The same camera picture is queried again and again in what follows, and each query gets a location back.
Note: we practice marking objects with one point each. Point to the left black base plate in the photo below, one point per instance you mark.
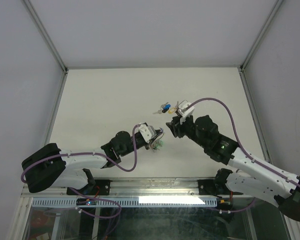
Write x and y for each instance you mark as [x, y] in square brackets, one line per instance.
[101, 187]

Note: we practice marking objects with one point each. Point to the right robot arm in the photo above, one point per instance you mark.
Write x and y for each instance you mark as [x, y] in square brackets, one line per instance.
[254, 177]

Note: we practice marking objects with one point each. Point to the left aluminium frame post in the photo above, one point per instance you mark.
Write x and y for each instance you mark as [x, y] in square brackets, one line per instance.
[44, 34]

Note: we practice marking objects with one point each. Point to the blue tagged key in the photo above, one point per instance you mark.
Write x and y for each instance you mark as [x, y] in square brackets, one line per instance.
[165, 107]

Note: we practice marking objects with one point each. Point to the white slotted cable duct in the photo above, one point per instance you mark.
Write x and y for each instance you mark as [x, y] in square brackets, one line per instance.
[133, 202]

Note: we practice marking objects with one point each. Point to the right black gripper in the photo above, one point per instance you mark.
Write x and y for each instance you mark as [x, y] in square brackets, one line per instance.
[175, 127]

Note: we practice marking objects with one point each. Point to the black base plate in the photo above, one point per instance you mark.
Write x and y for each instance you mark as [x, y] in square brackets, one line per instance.
[213, 187]
[101, 187]

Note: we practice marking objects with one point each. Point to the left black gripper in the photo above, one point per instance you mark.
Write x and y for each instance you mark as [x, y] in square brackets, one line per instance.
[146, 146]

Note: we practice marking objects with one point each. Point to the aluminium frame post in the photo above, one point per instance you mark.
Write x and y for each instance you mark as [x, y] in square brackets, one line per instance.
[44, 34]
[262, 33]

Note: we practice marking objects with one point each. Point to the yellow tagged key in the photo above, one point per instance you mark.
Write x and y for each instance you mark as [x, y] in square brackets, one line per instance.
[174, 109]

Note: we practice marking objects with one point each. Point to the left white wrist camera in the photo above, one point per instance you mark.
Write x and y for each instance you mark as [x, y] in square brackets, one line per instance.
[148, 132]

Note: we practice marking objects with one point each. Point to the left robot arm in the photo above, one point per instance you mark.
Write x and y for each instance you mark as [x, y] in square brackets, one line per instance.
[52, 166]

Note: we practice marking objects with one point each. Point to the black tagged key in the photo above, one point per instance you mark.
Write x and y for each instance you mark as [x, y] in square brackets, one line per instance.
[161, 111]

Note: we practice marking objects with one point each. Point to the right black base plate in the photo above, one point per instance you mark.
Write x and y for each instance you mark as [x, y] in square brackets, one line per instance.
[213, 187]

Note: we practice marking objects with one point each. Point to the keyring with tagged keys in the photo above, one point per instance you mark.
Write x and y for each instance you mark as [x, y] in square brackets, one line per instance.
[157, 143]

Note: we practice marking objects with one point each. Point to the right aluminium frame post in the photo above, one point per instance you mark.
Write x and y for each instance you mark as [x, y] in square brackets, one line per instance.
[262, 33]

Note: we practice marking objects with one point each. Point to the aluminium mounting rail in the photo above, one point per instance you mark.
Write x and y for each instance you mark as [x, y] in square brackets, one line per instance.
[135, 187]

